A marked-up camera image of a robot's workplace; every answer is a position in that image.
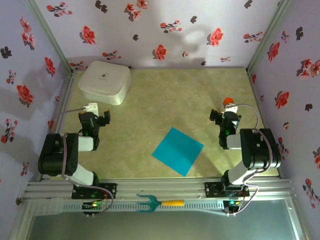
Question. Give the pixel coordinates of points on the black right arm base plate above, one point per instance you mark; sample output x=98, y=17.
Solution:
x=211, y=190

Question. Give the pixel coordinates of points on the white plastic lidded box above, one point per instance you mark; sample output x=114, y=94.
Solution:
x=105, y=81

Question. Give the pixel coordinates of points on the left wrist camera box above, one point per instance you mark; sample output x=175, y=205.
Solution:
x=92, y=107

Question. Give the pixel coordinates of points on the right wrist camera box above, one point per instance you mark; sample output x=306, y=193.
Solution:
x=231, y=108

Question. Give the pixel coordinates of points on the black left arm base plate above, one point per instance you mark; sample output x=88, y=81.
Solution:
x=110, y=188

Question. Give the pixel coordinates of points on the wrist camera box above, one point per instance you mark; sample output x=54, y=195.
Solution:
x=231, y=108
x=92, y=107

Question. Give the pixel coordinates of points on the aluminium frame rail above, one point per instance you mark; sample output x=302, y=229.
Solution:
x=160, y=186

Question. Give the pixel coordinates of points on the grey metal panel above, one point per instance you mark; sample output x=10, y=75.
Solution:
x=160, y=227

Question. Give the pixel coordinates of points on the blue square paper sheet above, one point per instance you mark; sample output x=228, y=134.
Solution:
x=178, y=151

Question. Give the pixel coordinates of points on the aluminium side rail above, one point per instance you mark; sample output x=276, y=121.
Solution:
x=64, y=100

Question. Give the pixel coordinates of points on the aluminium corner post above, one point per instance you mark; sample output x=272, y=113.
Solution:
x=49, y=32
x=268, y=32

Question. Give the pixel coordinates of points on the orange capped small bottle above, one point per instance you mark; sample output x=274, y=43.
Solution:
x=228, y=100

